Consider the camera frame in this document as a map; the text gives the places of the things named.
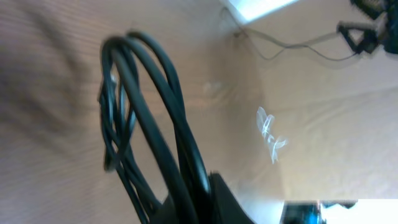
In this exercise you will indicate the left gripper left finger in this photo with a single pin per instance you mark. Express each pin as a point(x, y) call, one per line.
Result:
point(166, 214)

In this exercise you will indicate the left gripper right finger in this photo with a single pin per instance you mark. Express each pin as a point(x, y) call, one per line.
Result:
point(225, 208)

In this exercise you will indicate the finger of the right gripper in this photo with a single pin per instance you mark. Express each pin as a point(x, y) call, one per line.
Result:
point(360, 37)

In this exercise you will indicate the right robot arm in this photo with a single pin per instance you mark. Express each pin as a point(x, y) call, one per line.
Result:
point(382, 31)

